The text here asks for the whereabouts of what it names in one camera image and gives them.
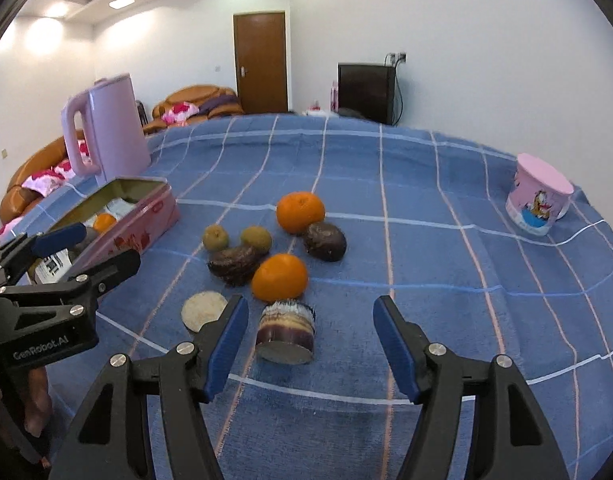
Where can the dark chair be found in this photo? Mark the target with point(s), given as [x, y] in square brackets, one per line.
[141, 110]

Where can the white wall socket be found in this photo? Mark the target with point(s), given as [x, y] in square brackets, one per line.
[399, 56]

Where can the pale cut sugarcane piece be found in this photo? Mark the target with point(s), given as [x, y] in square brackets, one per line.
[201, 310]

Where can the layered cylindrical cake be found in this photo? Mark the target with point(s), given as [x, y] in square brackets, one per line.
[285, 332]

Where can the person's left hand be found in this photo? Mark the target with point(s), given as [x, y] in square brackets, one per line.
[36, 400]

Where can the small brown-green fruit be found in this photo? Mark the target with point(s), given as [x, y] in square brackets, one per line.
[216, 237]
[256, 238]

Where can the square ceiling light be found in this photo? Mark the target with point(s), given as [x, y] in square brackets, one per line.
[122, 2]

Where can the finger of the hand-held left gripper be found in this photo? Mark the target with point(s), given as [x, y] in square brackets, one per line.
[59, 237]
[111, 265]

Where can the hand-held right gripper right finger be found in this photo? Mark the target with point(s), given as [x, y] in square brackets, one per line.
[394, 350]

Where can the dark purple passion fruit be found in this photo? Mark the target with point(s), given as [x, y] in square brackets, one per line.
[325, 241]
[235, 265]

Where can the white packet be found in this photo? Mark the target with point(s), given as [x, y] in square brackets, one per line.
[117, 207]

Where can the brown wooden door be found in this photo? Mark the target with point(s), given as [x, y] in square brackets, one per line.
[261, 60]

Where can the pink tin box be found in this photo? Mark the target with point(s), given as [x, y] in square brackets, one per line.
[146, 225]

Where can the small orange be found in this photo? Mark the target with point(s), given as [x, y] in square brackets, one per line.
[105, 222]

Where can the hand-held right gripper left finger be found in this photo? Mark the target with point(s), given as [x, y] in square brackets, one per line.
[231, 345]

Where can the white printed leaflet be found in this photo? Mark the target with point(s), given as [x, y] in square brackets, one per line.
[54, 264]

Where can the pink electric kettle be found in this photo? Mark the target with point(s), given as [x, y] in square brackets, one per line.
[116, 125]

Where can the pink cloth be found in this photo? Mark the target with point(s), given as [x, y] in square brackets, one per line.
[6, 227]

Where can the pink floral pillow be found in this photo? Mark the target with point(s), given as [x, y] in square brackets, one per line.
[179, 111]
[49, 177]

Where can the purple cloth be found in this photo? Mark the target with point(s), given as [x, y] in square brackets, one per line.
[219, 105]

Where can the pink cartoon cup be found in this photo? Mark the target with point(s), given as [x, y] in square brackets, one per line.
[536, 195]

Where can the black television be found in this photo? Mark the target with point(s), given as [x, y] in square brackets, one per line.
[366, 90]

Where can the large orange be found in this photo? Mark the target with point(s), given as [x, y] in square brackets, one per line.
[280, 276]
[300, 212]

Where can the brown leather sofa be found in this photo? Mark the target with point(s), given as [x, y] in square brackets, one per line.
[21, 180]
[196, 95]

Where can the blue plaid blanket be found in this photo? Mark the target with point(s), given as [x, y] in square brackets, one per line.
[436, 285]

